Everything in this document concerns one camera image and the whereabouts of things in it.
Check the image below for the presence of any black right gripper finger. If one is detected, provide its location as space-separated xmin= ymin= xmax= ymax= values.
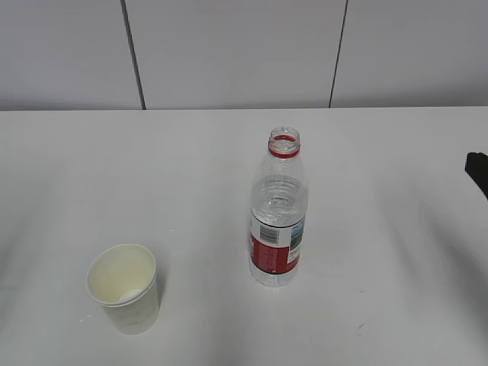
xmin=464 ymin=152 xmax=488 ymax=199

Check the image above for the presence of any clear plastic water bottle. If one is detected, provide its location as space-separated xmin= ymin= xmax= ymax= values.
xmin=249 ymin=127 xmax=309 ymax=287

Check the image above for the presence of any white paper cup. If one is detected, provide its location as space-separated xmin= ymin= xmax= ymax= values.
xmin=86 ymin=244 xmax=159 ymax=335

